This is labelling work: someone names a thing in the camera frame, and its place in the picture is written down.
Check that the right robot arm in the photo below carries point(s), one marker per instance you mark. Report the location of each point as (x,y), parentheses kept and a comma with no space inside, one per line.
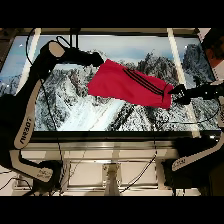
(196,156)

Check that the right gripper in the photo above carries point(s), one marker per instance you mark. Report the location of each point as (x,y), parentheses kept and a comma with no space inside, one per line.
(179,94)

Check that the red garment with black stripes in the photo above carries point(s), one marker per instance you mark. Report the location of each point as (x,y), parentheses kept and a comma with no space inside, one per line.
(130,85)

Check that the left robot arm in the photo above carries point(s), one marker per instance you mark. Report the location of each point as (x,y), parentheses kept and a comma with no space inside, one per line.
(20,113)

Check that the heap of clothes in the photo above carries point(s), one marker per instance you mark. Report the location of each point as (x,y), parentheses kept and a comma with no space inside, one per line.
(215,43)

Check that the silver frame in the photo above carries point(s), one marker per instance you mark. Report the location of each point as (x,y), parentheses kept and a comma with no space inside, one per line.
(113,150)

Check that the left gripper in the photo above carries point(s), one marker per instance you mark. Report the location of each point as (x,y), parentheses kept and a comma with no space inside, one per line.
(88,57)

